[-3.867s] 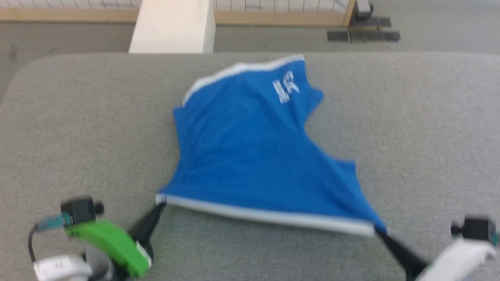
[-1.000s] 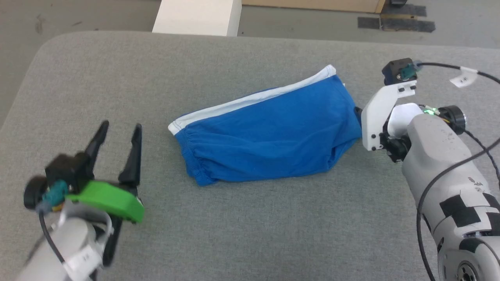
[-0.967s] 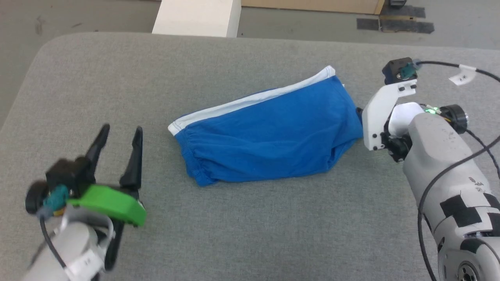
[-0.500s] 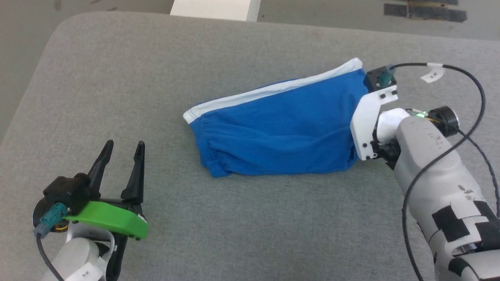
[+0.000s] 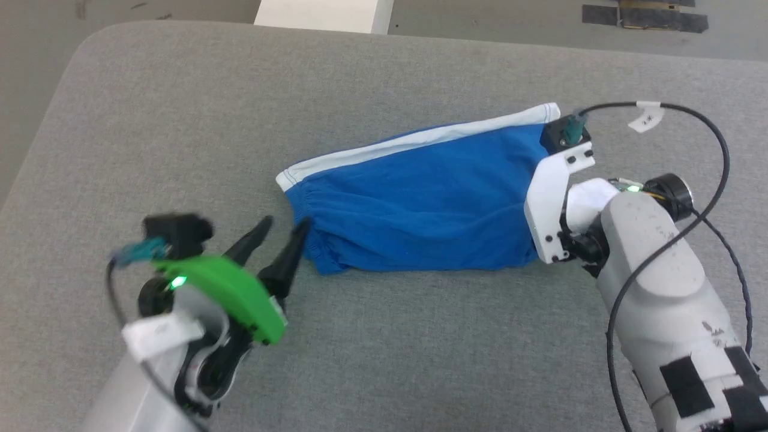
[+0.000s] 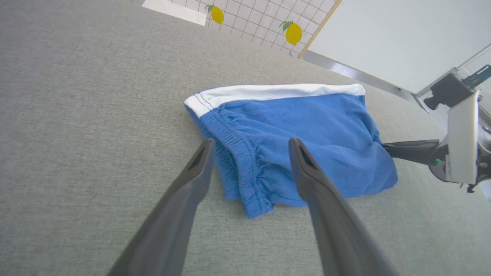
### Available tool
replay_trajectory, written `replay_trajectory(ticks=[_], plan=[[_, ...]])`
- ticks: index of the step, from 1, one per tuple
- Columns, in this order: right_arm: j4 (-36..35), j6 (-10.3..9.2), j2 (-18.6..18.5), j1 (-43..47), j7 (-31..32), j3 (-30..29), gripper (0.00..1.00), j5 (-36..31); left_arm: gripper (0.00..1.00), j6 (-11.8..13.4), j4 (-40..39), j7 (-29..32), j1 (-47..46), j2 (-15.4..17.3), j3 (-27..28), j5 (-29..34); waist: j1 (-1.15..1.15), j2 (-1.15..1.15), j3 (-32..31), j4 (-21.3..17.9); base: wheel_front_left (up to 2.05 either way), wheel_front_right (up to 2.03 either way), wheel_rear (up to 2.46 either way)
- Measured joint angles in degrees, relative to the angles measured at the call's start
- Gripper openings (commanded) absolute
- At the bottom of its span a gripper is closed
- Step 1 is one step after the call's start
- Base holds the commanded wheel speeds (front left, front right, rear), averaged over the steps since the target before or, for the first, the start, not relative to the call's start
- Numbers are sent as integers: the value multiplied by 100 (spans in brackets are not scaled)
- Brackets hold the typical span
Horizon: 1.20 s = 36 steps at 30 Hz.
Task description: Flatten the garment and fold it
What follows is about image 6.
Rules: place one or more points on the blue shorts with white trim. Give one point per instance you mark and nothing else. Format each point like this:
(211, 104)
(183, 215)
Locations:
(307, 126)

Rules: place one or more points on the lemon print partition screen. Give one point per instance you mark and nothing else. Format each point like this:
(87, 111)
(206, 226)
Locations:
(261, 19)

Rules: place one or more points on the teal right camera connector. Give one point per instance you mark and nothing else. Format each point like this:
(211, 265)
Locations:
(477, 76)

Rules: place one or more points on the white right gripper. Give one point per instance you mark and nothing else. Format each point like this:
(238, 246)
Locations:
(462, 145)

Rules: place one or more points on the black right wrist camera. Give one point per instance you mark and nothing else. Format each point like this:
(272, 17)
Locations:
(448, 90)

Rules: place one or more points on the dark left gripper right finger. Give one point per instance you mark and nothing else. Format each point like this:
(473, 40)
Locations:
(333, 222)

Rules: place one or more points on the grey fabric sofa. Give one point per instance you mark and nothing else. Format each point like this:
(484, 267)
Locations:
(76, 115)

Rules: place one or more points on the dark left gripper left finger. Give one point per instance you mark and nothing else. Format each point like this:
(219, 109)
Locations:
(172, 222)

